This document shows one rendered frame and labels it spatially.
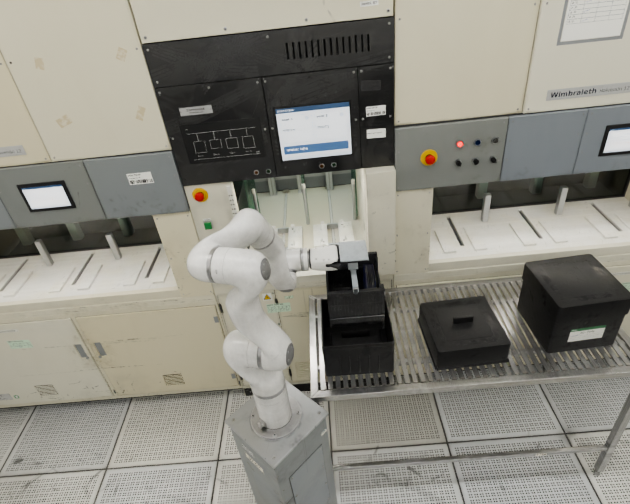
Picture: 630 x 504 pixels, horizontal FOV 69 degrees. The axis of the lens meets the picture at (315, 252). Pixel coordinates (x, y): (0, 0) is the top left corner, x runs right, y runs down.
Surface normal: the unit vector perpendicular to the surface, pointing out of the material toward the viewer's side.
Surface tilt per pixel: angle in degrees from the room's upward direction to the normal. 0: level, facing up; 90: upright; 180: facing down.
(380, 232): 90
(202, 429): 0
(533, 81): 90
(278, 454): 0
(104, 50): 90
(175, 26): 91
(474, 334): 0
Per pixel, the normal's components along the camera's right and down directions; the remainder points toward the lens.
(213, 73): 0.03, 0.58
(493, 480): -0.10, -0.81
